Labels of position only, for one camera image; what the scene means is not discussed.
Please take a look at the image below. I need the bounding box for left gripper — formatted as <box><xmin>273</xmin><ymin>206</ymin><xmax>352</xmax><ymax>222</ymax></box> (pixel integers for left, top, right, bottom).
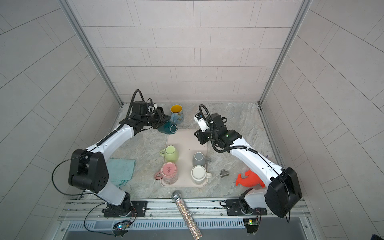
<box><xmin>140</xmin><ymin>109</ymin><xmax>172</xmax><ymax>129</ymax></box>

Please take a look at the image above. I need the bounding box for dark green mug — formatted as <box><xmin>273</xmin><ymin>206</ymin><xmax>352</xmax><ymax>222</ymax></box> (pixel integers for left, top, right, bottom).
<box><xmin>158</xmin><ymin>121</ymin><xmax>178</xmax><ymax>135</ymax></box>

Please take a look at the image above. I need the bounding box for iridescent blue butterfly mug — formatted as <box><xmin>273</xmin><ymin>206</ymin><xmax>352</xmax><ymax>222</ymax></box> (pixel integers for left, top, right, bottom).
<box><xmin>171</xmin><ymin>105</ymin><xmax>184</xmax><ymax>124</ymax></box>

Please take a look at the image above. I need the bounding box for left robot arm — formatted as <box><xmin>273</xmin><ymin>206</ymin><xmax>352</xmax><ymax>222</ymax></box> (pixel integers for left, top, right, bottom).
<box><xmin>68</xmin><ymin>99</ymin><xmax>171</xmax><ymax>217</ymax></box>

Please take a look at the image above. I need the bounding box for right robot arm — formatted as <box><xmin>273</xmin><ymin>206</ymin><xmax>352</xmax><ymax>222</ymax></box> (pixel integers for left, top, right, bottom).
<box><xmin>194</xmin><ymin>104</ymin><xmax>303</xmax><ymax>221</ymax></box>

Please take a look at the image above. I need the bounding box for grey mug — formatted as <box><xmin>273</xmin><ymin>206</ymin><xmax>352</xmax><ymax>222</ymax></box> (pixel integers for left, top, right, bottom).
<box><xmin>193</xmin><ymin>152</ymin><xmax>211</xmax><ymax>167</ymax></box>

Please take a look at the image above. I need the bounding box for light green mug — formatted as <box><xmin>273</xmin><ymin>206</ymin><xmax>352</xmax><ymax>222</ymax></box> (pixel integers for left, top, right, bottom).
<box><xmin>159</xmin><ymin>145</ymin><xmax>179</xmax><ymax>163</ymax></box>

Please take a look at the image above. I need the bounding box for white mug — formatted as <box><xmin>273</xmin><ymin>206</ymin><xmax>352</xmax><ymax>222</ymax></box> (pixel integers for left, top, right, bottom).
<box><xmin>191</xmin><ymin>165</ymin><xmax>213</xmax><ymax>185</ymax></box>

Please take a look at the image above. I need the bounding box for pink glass mug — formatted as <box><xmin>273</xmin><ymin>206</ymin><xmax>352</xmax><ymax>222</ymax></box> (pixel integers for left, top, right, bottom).
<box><xmin>154</xmin><ymin>162</ymin><xmax>179</xmax><ymax>185</ymax></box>

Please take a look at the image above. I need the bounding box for beige plastic tray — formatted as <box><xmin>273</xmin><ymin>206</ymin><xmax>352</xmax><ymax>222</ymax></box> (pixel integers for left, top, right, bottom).
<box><xmin>161</xmin><ymin>130</ymin><xmax>208</xmax><ymax>187</ymax></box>

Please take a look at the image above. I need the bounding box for small metal clip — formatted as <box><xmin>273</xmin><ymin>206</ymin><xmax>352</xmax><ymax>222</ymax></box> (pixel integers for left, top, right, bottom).
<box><xmin>220</xmin><ymin>169</ymin><xmax>229</xmax><ymax>178</ymax></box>

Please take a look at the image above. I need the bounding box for red shark plush toy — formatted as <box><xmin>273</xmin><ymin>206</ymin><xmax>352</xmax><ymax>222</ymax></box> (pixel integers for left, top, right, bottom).
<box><xmin>236</xmin><ymin>170</ymin><xmax>266</xmax><ymax>188</ymax></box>

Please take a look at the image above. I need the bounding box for teal folded cloth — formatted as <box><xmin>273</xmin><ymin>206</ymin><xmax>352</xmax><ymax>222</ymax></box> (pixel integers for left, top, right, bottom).
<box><xmin>107</xmin><ymin>159</ymin><xmax>136</xmax><ymax>187</ymax></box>

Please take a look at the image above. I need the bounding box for glitter tube with silver cap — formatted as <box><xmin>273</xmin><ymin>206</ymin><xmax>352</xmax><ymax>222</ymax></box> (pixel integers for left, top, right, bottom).
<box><xmin>172</xmin><ymin>191</ymin><xmax>203</xmax><ymax>240</ymax></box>

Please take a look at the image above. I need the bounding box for right circuit board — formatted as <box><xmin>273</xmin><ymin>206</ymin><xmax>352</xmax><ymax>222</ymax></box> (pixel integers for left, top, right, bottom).
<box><xmin>243</xmin><ymin>219</ymin><xmax>260</xmax><ymax>234</ymax></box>

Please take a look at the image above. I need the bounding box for circuit board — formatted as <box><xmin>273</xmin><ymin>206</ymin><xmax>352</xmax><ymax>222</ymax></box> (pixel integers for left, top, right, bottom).
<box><xmin>243</xmin><ymin>219</ymin><xmax>260</xmax><ymax>234</ymax></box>
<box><xmin>113</xmin><ymin>221</ymin><xmax>132</xmax><ymax>231</ymax></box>

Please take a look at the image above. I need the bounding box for left circuit board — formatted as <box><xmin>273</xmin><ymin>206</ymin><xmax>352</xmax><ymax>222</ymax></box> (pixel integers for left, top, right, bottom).
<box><xmin>113</xmin><ymin>221</ymin><xmax>132</xmax><ymax>231</ymax></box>

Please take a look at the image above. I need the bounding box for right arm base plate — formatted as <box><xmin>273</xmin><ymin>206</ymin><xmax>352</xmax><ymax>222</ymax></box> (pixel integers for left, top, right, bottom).
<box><xmin>220</xmin><ymin>200</ymin><xmax>268</xmax><ymax>216</ymax></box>

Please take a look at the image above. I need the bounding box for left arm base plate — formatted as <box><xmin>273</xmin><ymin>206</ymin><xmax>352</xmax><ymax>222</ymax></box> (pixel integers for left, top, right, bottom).
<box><xmin>102</xmin><ymin>200</ymin><xmax>148</xmax><ymax>218</ymax></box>

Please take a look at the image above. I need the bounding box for aluminium rail frame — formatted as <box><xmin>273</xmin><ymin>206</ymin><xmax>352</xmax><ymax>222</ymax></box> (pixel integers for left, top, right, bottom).
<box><xmin>58</xmin><ymin>196</ymin><xmax>311</xmax><ymax>223</ymax></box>

